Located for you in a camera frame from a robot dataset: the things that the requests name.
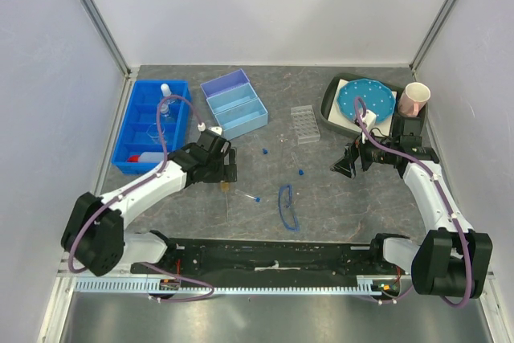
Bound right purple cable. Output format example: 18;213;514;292
353;96;473;308

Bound glass funnel dish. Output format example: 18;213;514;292
146;123;168;145

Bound blue cap tube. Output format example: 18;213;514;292
292;152;304;176
255;134;268;155
234;189;261;202

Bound red cap wash bottle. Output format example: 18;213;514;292
127;152;165;163

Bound blue compartment bin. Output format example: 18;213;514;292
112;80;191;175

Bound teal dotted plate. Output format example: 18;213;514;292
336;79;396;124

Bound purple cable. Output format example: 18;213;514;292
353;96;473;308
67;95;216;302

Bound light blue box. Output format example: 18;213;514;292
215;98;268;140
206;84;257;115

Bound white paper sheet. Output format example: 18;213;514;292
324;78;397;137

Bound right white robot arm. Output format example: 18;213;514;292
331;115;493;302

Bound pink paper cup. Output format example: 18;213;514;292
398;82;431;117

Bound glass stirring pipette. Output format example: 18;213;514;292
278;134;288;187

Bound lower blue cap tube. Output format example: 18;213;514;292
234;189;261;202

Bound light blue cable duct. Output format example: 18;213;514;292
74;276;381;296

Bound upper blue cap tube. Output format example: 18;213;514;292
255;134;268;155

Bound dark grey tray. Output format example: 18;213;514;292
320;72;427;138

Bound clear flask white cap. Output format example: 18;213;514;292
161;83;178;104

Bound small glass beaker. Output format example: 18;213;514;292
159;101;176;123

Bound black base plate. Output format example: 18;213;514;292
156;239;410;286

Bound right blue cap tube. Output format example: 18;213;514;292
292;152;304;176

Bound blue safety glasses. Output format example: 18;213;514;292
278;184;300;232

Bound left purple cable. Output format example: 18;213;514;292
67;95;216;302

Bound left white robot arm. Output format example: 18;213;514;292
61;130;237;276

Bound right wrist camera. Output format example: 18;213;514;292
356;110;377;131

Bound clear test tube rack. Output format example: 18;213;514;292
291;105;320;145

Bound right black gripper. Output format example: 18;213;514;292
330;125;398;179

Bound purple plastic box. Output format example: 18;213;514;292
201;69;250;98

